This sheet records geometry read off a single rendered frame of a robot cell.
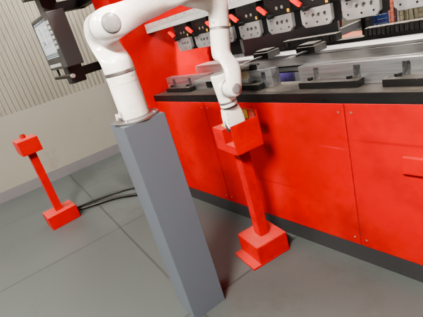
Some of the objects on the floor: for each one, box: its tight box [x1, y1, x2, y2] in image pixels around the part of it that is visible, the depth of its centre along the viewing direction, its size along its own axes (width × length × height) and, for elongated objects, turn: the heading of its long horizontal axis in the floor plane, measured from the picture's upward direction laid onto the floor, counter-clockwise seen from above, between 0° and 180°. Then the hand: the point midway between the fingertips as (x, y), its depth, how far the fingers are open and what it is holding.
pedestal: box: [12, 134, 81, 230], centre depth 301 cm, size 20×25×83 cm
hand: (238, 134), depth 173 cm, fingers closed
